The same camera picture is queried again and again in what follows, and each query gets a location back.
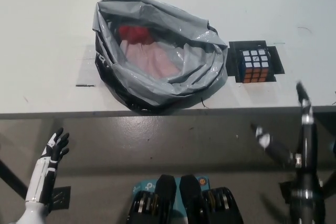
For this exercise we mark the thin black tape strip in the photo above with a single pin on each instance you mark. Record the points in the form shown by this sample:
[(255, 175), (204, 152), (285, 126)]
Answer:
[(85, 85)]

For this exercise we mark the red cloth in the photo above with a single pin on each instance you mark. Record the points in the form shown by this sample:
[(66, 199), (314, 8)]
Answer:
[(132, 33)]

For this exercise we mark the black table leg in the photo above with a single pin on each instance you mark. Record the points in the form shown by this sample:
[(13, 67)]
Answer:
[(11, 179)]

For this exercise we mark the teal printed torso box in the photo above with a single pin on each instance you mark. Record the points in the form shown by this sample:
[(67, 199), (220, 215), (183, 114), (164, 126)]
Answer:
[(143, 184)]

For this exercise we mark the rubik's cube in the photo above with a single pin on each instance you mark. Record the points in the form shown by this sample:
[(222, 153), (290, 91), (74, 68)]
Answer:
[(254, 64)]

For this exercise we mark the clear tape patch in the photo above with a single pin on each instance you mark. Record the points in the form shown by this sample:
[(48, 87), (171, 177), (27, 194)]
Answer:
[(86, 69)]

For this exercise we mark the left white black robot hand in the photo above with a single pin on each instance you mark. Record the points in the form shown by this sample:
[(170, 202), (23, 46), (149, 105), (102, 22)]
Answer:
[(42, 176)]

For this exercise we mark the small black thread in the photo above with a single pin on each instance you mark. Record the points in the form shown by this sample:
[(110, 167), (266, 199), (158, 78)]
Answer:
[(203, 103)]

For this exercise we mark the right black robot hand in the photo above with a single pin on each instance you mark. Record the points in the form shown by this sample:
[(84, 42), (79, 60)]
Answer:
[(307, 166)]

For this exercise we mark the grey black plastic bag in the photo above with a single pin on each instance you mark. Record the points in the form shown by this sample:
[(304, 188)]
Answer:
[(147, 90)]

